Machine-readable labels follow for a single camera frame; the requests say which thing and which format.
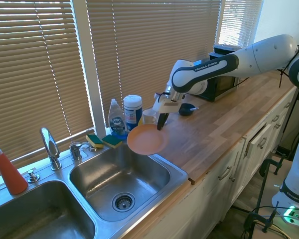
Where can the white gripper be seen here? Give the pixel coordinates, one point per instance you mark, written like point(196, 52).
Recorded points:
point(162, 105)

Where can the orange plastic plate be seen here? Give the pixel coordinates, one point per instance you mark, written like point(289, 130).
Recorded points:
point(147, 140)

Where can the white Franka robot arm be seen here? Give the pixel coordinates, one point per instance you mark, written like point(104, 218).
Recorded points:
point(251, 59)

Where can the white ceramic mug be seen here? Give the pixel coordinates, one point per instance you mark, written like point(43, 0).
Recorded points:
point(148, 117)

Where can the stainless steel double sink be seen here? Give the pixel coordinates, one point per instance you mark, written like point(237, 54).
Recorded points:
point(129, 184)

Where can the metal sink drain strainer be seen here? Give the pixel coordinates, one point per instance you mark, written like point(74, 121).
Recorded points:
point(123, 202)

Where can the chrome sink knob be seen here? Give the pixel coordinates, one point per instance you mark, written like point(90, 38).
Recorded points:
point(33, 176)

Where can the dark blue bowl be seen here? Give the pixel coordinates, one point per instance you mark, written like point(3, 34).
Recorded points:
point(185, 110)

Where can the white wipes canister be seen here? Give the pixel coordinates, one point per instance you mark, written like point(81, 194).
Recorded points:
point(132, 114)

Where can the utensil in bowl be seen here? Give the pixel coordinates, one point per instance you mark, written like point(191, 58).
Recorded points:
point(194, 108)

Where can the blue dish soap bottle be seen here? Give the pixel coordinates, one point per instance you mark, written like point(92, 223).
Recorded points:
point(117, 122)

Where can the yellow green sponge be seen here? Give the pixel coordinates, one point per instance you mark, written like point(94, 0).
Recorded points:
point(94, 141)
point(112, 141)

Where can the black microwave oven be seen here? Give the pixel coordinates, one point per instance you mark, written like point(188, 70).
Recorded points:
point(221, 85)

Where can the wide tan window blind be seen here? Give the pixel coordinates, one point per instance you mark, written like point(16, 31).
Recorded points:
point(152, 49)
point(35, 82)

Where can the white kitchen cabinet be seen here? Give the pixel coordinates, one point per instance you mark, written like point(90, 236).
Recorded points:
point(214, 194)

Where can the open white cabinet drawer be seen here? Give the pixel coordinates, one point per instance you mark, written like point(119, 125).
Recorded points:
point(257, 142)

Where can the chrome kitchen faucet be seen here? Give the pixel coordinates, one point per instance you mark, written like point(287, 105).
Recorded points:
point(51, 147)

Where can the black stand pole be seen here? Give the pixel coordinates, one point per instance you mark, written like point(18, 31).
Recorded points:
point(262, 184)

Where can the black clamp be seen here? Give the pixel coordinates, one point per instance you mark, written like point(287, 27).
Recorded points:
point(261, 219)
point(276, 163)

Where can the narrow tan window blind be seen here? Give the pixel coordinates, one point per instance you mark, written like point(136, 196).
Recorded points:
point(239, 22)

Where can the orange spray bottle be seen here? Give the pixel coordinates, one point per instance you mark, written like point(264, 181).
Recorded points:
point(11, 174)

